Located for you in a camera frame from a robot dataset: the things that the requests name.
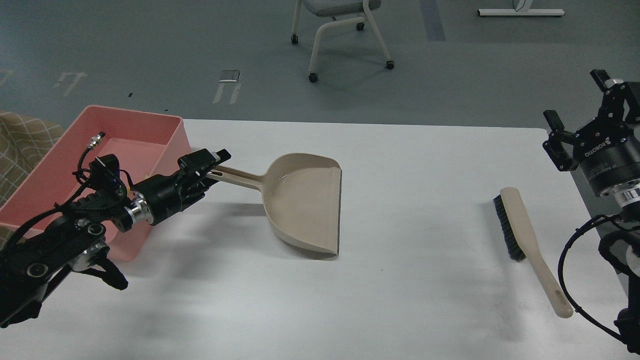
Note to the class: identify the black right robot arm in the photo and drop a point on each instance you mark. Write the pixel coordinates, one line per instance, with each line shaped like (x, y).
(620, 248)

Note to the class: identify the white table leg base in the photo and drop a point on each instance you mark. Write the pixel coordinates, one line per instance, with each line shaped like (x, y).
(523, 9)

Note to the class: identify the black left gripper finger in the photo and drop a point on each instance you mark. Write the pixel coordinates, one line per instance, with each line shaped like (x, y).
(202, 161)
(201, 184)

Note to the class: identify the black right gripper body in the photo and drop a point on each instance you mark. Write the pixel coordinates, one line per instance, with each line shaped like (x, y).
(608, 155)

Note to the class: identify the beige checkered cloth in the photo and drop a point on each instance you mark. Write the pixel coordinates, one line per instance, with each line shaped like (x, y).
(24, 143)

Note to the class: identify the beige brush black bristles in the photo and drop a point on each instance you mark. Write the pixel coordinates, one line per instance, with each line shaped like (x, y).
(521, 243)

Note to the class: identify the beige plastic dustpan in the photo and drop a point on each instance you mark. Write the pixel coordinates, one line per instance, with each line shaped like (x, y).
(301, 195)

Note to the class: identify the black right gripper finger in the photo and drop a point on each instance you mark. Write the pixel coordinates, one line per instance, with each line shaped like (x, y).
(557, 138)
(618, 114)

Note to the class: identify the pink plastic bin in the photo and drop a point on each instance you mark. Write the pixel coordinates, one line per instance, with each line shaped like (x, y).
(145, 143)

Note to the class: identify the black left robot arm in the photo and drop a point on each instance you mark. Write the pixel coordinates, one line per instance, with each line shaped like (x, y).
(71, 237)

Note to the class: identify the silver floor socket plate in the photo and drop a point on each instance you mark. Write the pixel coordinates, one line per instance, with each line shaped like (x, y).
(228, 76)

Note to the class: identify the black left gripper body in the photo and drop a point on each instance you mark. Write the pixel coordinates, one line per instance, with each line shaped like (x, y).
(163, 196)

